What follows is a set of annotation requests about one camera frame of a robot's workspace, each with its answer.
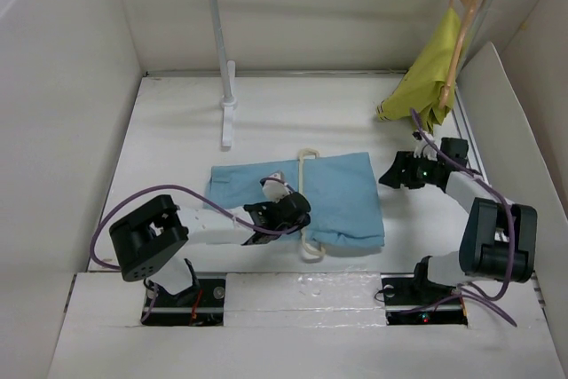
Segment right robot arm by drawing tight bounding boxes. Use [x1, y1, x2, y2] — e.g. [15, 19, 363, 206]
[379, 138, 538, 303]

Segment light blue trousers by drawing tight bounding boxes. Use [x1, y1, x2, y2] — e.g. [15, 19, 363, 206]
[205, 152, 385, 250]

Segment wooden hanger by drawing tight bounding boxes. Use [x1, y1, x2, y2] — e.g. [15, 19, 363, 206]
[438, 0, 477, 109]

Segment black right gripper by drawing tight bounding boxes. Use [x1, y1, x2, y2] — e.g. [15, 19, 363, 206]
[378, 150, 444, 189]

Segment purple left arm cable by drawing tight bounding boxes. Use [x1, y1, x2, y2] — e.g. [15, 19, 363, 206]
[91, 183, 303, 322]

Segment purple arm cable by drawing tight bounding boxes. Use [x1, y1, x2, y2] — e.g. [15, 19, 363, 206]
[401, 107, 518, 327]
[91, 183, 303, 322]

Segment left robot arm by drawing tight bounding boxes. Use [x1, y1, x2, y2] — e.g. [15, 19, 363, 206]
[109, 192, 312, 306]

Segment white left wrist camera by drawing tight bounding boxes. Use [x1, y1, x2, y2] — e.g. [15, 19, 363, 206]
[260, 170, 293, 202]

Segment yellow-green garment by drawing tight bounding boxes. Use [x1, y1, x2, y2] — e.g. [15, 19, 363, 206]
[376, 8, 461, 134]

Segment white plastic hanger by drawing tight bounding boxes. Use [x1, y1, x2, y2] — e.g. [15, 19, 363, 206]
[297, 148, 326, 261]

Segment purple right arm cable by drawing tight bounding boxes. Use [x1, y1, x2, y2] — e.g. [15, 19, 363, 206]
[401, 107, 518, 327]

